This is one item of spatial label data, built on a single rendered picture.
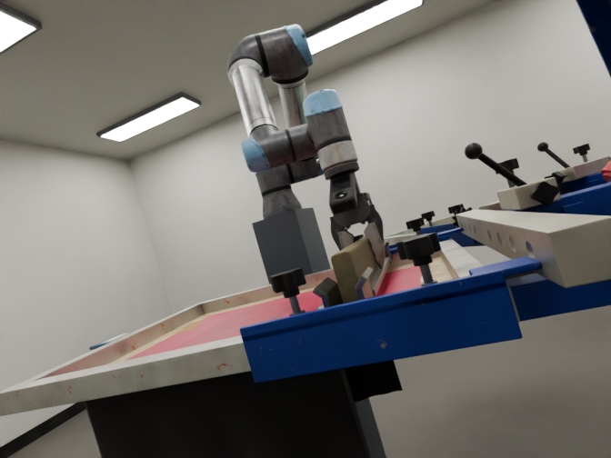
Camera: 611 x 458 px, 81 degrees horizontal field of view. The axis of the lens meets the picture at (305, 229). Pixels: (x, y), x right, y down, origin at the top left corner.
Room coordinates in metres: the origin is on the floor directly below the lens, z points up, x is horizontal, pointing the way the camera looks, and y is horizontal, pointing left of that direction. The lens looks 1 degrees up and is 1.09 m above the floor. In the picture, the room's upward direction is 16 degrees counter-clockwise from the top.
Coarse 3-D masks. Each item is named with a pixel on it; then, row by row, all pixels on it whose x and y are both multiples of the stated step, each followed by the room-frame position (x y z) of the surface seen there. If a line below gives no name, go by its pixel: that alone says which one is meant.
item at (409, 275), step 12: (384, 276) 0.84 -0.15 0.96; (396, 276) 0.79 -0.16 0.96; (408, 276) 0.75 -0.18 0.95; (420, 276) 0.71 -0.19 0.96; (384, 288) 0.70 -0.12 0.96; (276, 300) 0.96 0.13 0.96; (312, 300) 0.80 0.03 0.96; (228, 312) 1.00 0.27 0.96; (288, 312) 0.75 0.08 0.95; (204, 324) 0.90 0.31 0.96; (180, 336) 0.83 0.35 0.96
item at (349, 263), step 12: (360, 240) 0.68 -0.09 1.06; (348, 252) 0.49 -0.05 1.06; (360, 252) 0.57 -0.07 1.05; (372, 252) 0.69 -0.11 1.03; (336, 264) 0.50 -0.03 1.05; (348, 264) 0.49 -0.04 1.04; (360, 264) 0.54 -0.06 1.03; (372, 264) 0.65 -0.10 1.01; (336, 276) 0.50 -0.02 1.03; (348, 276) 0.50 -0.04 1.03; (360, 276) 0.51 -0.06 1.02; (372, 276) 0.61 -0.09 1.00; (348, 288) 0.50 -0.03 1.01; (348, 300) 0.50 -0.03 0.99
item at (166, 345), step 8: (392, 288) 0.68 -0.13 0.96; (400, 288) 0.66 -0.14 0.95; (408, 288) 0.64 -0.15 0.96; (184, 336) 0.82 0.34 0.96; (192, 336) 0.79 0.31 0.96; (160, 344) 0.80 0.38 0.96; (168, 344) 0.77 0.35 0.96; (176, 344) 0.75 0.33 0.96; (144, 352) 0.77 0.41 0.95; (152, 352) 0.74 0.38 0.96; (160, 352) 0.72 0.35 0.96
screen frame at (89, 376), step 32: (448, 256) 0.64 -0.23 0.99; (256, 288) 1.06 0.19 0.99; (160, 320) 0.96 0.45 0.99; (192, 320) 1.04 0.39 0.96; (96, 352) 0.74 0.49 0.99; (128, 352) 0.81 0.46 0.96; (192, 352) 0.48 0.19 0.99; (224, 352) 0.46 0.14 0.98; (32, 384) 0.58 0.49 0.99; (64, 384) 0.54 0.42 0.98; (96, 384) 0.52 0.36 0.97; (128, 384) 0.51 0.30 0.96; (160, 384) 0.49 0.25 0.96
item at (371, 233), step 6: (366, 228) 0.68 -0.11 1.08; (372, 228) 0.68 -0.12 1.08; (366, 234) 0.68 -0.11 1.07; (372, 234) 0.68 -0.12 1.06; (378, 234) 0.68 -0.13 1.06; (372, 240) 0.68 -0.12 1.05; (378, 240) 0.68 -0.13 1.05; (372, 246) 0.68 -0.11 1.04; (378, 246) 0.68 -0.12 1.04; (384, 246) 0.68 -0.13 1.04; (378, 252) 0.68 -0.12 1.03; (384, 252) 0.68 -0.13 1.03; (378, 258) 0.68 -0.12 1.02; (384, 258) 0.68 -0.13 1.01; (378, 264) 0.68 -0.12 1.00
